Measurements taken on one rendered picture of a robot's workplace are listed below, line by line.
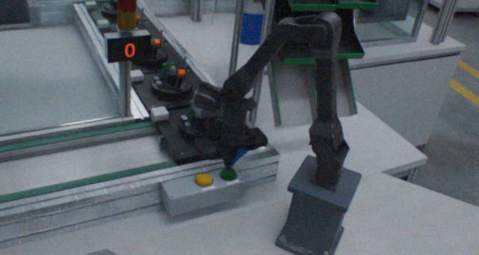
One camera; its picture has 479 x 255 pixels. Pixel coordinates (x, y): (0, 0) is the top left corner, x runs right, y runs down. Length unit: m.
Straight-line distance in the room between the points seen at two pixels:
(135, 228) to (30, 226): 0.25
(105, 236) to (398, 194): 0.86
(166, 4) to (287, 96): 1.21
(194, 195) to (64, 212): 0.31
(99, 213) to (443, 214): 0.97
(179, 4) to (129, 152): 1.30
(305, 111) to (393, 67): 1.16
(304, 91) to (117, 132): 0.58
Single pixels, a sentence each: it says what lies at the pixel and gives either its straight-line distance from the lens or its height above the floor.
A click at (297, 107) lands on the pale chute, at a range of 1.45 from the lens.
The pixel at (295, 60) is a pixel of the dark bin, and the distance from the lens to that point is 1.33.
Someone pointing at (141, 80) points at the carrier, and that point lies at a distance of 1.64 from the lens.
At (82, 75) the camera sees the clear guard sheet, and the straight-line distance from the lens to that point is 1.37.
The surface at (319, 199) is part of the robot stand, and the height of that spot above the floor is 1.06.
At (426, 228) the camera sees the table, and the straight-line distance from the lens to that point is 1.43.
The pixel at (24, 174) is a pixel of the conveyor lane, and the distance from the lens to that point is 1.34.
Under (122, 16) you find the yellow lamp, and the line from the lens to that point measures 1.27.
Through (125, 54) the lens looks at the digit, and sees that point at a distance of 1.30.
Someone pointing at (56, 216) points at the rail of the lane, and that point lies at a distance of 1.20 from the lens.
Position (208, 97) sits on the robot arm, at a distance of 1.13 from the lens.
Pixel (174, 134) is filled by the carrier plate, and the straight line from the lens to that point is 1.36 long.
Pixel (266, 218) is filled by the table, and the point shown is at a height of 0.86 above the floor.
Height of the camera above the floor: 1.75
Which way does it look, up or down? 32 degrees down
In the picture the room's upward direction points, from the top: 8 degrees clockwise
